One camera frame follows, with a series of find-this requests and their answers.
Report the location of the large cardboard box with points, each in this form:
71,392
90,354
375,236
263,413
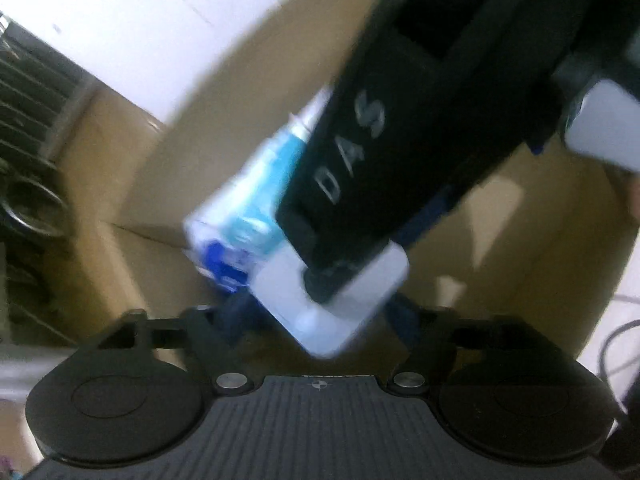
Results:
500,260

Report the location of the white rectangular box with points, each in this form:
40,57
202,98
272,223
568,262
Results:
320,325

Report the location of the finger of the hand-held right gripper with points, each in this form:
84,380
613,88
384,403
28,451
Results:
325,282
425,220

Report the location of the blue wet wipes pack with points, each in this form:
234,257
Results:
250,200

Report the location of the metal balcony railing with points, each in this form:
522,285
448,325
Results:
30,90

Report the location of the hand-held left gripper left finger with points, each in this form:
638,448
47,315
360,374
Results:
235,315

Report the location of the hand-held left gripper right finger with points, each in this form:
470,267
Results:
402,322

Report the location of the black wheelchair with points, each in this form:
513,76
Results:
35,230

